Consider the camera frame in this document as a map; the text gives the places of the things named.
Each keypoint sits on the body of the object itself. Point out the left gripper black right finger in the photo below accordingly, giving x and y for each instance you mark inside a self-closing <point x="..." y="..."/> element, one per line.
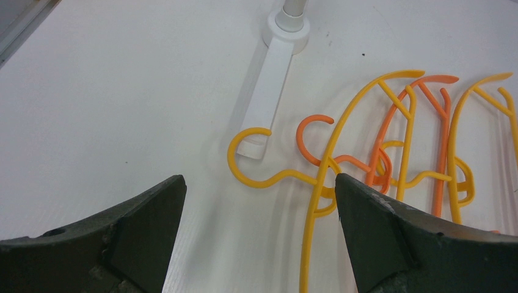
<point x="394" y="247"/>

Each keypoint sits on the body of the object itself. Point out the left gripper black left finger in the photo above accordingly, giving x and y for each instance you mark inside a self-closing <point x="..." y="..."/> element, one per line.
<point x="125" y="248"/>

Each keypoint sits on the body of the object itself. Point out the yellow plastic hanger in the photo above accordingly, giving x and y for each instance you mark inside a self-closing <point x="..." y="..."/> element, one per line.
<point x="461" y="188"/>
<point x="323" y="200"/>

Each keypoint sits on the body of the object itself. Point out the orange plastic hanger left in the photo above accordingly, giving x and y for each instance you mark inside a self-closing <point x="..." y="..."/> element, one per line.
<point x="379" y="169"/>

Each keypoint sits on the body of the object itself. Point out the white rack foot left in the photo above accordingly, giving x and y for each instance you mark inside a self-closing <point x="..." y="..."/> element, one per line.
<point x="281" y="46"/>

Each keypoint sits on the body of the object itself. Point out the grey rack pole left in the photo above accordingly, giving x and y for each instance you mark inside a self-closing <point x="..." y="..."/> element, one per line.
<point x="291" y="16"/>

